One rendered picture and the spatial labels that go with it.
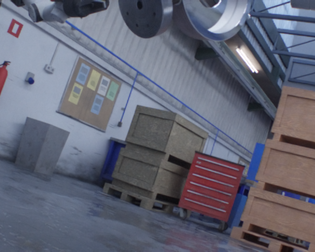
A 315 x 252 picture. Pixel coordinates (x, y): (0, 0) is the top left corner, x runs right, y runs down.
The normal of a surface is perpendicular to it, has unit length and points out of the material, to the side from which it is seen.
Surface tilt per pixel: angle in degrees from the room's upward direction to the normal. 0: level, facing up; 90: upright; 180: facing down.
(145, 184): 90
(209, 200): 90
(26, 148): 93
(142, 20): 131
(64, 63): 90
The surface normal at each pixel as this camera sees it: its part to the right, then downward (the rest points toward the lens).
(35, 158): -0.43, -0.20
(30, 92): 0.81, 0.19
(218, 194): -0.20, -0.19
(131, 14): -0.74, 0.37
